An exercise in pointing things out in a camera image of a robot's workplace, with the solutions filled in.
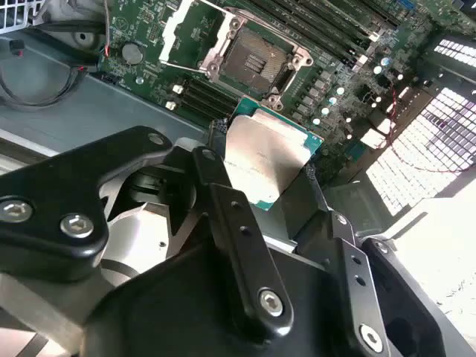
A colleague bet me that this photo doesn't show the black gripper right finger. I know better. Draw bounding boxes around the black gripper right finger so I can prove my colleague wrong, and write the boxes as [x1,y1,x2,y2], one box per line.
[280,165,449,357]

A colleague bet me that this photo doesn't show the metal socket cover frame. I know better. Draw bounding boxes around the metal socket cover frame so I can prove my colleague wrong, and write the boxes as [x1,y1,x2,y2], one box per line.
[158,0,234,74]

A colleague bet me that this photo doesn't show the silver CPU green edge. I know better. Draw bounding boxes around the silver CPU green edge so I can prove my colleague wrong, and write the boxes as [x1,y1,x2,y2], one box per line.
[222,94,325,213]

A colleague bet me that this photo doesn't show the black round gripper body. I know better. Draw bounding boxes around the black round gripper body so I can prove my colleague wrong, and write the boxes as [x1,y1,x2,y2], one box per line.
[80,243,357,357]

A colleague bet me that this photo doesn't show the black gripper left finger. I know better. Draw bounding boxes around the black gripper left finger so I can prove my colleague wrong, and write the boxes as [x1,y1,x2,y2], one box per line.
[0,118,295,338]

